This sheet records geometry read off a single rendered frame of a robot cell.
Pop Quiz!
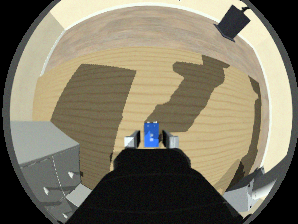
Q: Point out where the small blue block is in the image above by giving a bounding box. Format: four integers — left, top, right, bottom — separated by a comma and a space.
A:
144, 122, 159, 147

